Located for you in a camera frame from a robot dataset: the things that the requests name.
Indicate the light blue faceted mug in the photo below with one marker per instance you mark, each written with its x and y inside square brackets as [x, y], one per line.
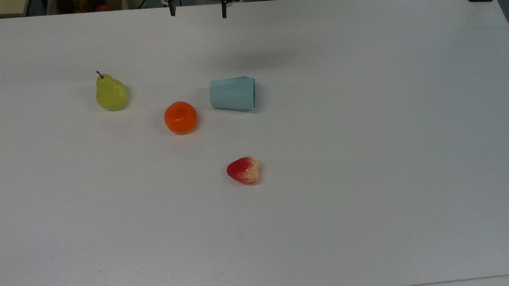
[232, 93]

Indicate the orange mandarin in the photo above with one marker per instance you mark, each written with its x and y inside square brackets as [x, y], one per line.
[180, 118]

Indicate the box of toy fruit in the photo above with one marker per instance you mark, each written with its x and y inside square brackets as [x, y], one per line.
[86, 3]

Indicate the green pear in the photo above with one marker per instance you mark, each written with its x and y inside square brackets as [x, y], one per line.
[111, 94]

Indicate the red and cream peach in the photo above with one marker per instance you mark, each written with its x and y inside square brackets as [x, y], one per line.
[244, 170]

